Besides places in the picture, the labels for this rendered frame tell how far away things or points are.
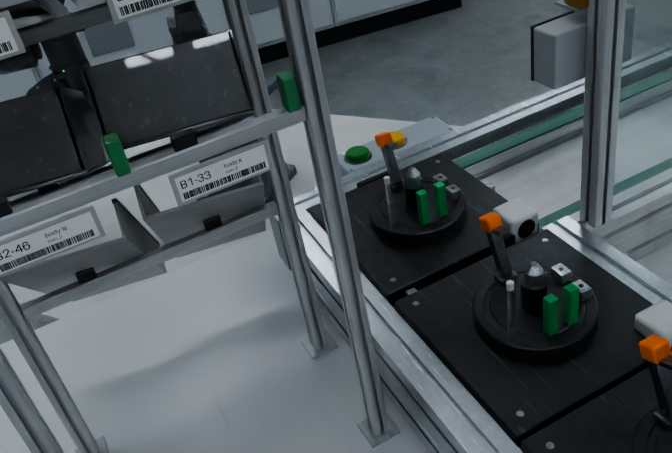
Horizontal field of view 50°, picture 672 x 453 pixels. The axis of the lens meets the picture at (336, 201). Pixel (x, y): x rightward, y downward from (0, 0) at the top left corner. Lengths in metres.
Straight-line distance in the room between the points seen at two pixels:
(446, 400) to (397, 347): 0.09
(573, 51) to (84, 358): 0.80
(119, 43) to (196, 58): 3.33
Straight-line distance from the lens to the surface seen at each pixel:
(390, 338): 0.87
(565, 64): 0.90
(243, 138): 0.61
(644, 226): 1.10
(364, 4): 4.20
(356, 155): 1.19
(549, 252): 0.96
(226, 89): 0.64
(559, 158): 1.24
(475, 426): 0.79
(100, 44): 3.96
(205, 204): 0.77
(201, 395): 1.01
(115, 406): 1.05
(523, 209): 1.00
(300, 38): 0.59
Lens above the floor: 1.58
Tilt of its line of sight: 34 degrees down
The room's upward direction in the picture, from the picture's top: 11 degrees counter-clockwise
